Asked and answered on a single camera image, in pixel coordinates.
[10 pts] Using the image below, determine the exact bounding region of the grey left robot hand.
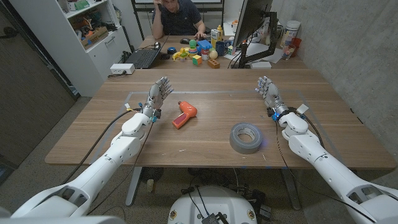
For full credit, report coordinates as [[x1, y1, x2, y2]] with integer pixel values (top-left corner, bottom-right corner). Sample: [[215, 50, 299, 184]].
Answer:
[[142, 76, 174, 118]]

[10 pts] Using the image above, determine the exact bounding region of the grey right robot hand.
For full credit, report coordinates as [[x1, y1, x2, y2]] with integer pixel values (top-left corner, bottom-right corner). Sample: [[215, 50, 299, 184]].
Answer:
[[255, 75, 290, 119]]

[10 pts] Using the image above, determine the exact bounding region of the computer monitor on arm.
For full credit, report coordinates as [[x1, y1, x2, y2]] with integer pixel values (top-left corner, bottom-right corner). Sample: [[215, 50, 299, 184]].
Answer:
[[231, 0, 278, 69]]

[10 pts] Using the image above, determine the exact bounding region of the orange electric screwdriver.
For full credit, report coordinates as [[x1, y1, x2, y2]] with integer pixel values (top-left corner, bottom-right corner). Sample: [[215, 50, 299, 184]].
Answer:
[[172, 101, 198, 130]]

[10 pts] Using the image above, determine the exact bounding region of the black laptop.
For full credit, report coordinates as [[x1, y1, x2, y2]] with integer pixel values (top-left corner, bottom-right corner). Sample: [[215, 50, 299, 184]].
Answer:
[[125, 36, 169, 70]]

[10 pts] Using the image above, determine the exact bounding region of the white power strip box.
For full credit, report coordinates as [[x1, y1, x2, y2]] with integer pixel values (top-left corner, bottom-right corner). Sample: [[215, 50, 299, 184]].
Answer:
[[109, 63, 136, 75]]

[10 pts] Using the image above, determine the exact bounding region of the white paper sheet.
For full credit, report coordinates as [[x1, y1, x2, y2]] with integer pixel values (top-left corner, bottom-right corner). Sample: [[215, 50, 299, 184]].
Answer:
[[224, 42, 284, 64]]

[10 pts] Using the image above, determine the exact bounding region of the red cup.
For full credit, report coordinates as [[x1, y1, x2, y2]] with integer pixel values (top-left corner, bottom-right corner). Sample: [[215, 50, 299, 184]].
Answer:
[[290, 37, 302, 53]]

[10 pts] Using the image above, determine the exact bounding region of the white cylindrical canister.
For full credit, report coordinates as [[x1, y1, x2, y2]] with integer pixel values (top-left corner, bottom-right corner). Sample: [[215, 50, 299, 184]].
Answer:
[[279, 20, 302, 49]]

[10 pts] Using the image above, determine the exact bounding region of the dark blue mug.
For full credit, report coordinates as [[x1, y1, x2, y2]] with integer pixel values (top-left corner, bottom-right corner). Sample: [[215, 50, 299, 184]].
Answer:
[[215, 40, 227, 57]]

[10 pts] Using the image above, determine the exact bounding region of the blue toy block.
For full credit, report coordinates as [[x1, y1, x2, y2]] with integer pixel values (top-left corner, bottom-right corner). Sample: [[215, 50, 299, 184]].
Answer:
[[197, 39, 213, 51]]

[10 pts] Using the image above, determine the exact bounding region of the white yellow carton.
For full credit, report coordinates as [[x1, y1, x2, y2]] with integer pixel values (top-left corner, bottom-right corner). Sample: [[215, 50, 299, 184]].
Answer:
[[210, 28, 221, 49]]

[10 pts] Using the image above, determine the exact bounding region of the person in dark shirt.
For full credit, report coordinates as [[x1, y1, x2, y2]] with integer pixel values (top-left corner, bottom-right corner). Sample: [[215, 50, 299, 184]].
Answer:
[[151, 0, 207, 40]]

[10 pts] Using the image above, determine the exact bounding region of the cardboard box of items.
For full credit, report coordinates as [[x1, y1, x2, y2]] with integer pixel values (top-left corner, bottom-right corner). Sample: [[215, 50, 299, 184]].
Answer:
[[80, 26, 109, 50]]

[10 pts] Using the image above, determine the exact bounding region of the white shelf cabinet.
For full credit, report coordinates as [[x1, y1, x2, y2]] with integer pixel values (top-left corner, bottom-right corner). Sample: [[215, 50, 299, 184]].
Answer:
[[9, 0, 132, 98]]

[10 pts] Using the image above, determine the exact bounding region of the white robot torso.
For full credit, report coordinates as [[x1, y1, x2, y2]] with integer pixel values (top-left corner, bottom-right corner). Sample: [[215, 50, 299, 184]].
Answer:
[[167, 185, 258, 224]]

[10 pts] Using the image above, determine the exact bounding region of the grey duct tape roll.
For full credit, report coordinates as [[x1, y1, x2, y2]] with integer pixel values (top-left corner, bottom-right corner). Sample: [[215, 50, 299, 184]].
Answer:
[[229, 122, 264, 155]]

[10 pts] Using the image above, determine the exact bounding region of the colourful stacking ring toy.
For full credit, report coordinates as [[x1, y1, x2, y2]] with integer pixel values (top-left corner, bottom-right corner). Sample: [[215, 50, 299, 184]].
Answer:
[[188, 39, 199, 57]]

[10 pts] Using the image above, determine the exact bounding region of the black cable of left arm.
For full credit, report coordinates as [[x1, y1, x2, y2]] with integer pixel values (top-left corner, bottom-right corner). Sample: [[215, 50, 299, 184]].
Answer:
[[60, 107, 143, 186]]

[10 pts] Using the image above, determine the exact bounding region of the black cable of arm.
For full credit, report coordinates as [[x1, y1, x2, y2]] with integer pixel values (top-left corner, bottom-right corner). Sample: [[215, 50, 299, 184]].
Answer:
[[274, 107, 377, 224], [60, 107, 143, 186]]

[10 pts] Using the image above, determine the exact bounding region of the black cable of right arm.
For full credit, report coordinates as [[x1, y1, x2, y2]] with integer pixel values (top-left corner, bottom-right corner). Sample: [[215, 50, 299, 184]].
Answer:
[[274, 107, 377, 224]]

